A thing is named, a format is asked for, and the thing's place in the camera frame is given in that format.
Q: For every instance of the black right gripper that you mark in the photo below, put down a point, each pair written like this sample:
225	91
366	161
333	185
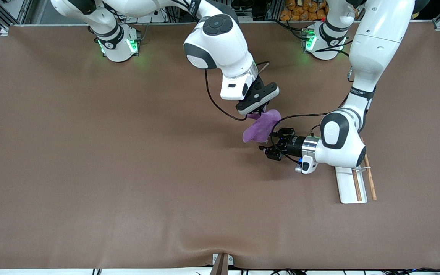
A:
258	111

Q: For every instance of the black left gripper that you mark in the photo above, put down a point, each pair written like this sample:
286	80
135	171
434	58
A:
292	144

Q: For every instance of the purple fluffy towel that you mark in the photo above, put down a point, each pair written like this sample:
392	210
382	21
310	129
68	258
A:
258	130

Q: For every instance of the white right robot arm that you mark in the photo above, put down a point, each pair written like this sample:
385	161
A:
220	46

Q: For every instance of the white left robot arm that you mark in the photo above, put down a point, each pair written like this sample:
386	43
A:
372	38

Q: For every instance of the white rack with wooden rods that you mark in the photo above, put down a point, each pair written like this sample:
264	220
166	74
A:
348	187

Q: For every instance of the pile of orange packets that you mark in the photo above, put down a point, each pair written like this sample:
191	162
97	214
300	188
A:
300	11

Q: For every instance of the metal table edge clamp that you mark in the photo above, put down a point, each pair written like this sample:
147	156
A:
222	264

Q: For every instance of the brown table cover mat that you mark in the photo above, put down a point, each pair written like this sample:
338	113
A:
90	152

